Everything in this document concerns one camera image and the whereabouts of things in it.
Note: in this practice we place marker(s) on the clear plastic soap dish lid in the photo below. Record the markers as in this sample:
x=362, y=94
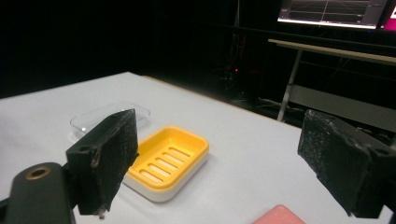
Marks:
x=90, y=119

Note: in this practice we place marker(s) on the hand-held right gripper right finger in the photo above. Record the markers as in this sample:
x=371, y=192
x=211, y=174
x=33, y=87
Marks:
x=339, y=161

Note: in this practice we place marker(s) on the computer monitor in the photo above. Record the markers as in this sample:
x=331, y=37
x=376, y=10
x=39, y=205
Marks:
x=330, y=12

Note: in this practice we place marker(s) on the yellow and white soap dish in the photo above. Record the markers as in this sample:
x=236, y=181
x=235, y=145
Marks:
x=169, y=161

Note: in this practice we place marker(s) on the white frame desk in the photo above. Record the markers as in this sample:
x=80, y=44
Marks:
x=336, y=53

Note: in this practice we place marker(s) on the pink soap bar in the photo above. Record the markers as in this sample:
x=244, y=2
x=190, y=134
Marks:
x=278, y=215

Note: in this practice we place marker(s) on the monitor with pink screen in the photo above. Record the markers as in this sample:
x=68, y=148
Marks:
x=390, y=18

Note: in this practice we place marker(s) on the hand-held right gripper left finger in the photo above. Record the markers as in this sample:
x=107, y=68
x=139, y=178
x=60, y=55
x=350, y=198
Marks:
x=106, y=155

